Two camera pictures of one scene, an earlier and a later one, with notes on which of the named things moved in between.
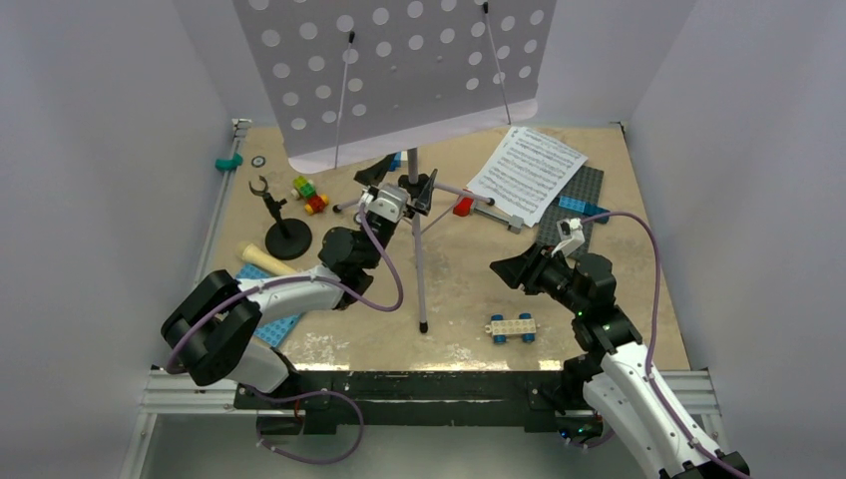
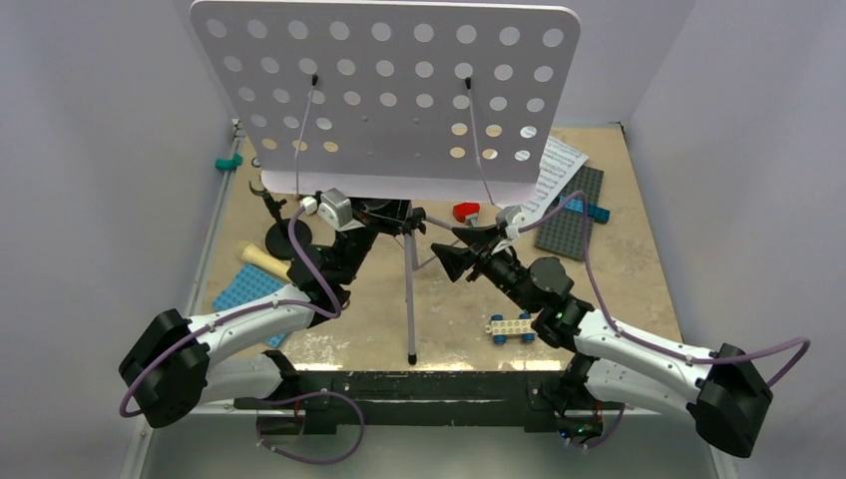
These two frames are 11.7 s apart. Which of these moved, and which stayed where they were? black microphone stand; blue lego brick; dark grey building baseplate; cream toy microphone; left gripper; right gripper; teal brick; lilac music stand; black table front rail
Moved: lilac music stand; left gripper; right gripper
Stayed: black table front rail; dark grey building baseplate; teal brick; cream toy microphone; black microphone stand; blue lego brick
